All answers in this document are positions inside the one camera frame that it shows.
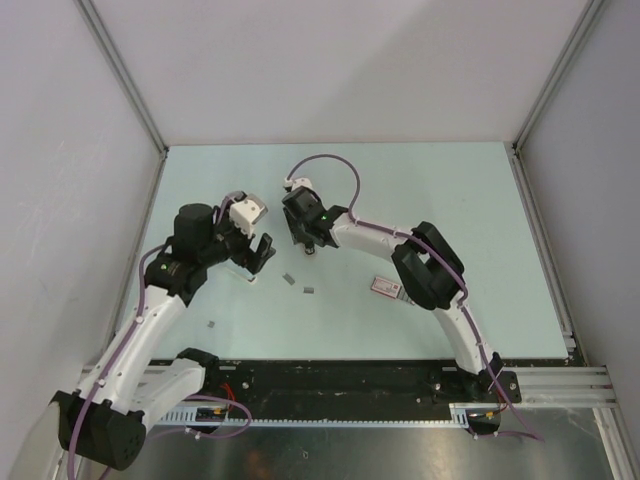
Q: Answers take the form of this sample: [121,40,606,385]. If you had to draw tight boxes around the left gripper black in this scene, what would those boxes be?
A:
[199,199,274,274]

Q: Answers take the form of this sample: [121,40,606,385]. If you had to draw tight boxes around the red white staple box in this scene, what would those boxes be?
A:
[370,276,414,305]

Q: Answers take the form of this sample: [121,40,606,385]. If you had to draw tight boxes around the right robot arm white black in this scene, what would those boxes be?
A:
[282,182,503,401]

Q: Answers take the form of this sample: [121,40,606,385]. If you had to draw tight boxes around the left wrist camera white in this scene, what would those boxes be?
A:
[228,191,268,238]

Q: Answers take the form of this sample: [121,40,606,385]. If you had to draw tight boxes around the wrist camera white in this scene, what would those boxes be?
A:
[283,177,314,193]
[228,191,268,238]

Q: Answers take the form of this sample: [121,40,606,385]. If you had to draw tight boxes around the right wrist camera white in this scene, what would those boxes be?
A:
[283,177,314,193]

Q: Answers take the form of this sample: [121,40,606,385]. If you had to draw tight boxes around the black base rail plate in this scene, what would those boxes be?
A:
[202,360,522,422]

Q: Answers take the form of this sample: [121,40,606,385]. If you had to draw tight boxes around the aluminium frame rail front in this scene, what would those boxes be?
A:
[142,361,615,427]

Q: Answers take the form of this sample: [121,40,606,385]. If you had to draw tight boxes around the left rear aluminium post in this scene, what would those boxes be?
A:
[74,0,168,157]

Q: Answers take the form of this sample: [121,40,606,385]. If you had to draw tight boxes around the aluminium post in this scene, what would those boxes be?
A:
[511,0,610,152]
[74,0,168,157]

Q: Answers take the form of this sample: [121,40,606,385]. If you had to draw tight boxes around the right rear aluminium post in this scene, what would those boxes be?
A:
[511,0,610,152]

